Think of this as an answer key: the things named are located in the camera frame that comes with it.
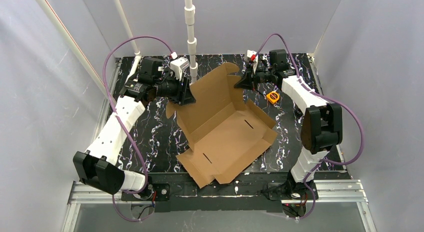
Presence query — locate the brown cardboard box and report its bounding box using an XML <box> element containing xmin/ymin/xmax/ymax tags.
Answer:
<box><xmin>166</xmin><ymin>62</ymin><xmax>278</xmax><ymax>188</ymax></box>

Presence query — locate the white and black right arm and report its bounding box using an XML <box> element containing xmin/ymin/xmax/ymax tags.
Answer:
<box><xmin>234</xmin><ymin>49</ymin><xmax>343</xmax><ymax>183</ymax></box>

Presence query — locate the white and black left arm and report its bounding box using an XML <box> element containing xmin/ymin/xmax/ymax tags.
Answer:
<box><xmin>73</xmin><ymin>57</ymin><xmax>196</xmax><ymax>195</ymax></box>

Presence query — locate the yellow tape measure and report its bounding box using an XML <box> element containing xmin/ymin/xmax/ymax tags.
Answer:
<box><xmin>265</xmin><ymin>91</ymin><xmax>280</xmax><ymax>105</ymax></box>

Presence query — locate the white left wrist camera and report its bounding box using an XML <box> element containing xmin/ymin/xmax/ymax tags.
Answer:
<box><xmin>169</xmin><ymin>51</ymin><xmax>190</xmax><ymax>82</ymax></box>

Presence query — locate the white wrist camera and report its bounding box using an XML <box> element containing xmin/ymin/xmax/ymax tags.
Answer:
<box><xmin>169</xmin><ymin>51</ymin><xmax>190</xmax><ymax>82</ymax></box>
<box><xmin>244</xmin><ymin>49</ymin><xmax>258</xmax><ymax>73</ymax></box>

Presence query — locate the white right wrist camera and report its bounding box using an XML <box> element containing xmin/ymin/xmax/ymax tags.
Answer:
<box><xmin>244</xmin><ymin>49</ymin><xmax>258</xmax><ymax>73</ymax></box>

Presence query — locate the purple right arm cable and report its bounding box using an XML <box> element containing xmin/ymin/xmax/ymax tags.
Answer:
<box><xmin>255</xmin><ymin>33</ymin><xmax>365</xmax><ymax>221</ymax></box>

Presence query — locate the white pvc pipe frame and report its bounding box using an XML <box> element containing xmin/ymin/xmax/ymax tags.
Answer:
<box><xmin>35</xmin><ymin>0</ymin><xmax>189</xmax><ymax>98</ymax></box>

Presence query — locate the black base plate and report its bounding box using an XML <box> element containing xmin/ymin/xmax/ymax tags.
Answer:
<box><xmin>121</xmin><ymin>172</ymin><xmax>299</xmax><ymax>213</ymax></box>

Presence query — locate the aluminium rail frame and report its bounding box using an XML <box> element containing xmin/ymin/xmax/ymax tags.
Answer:
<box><xmin>62</xmin><ymin>171</ymin><xmax>377</xmax><ymax>232</ymax></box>

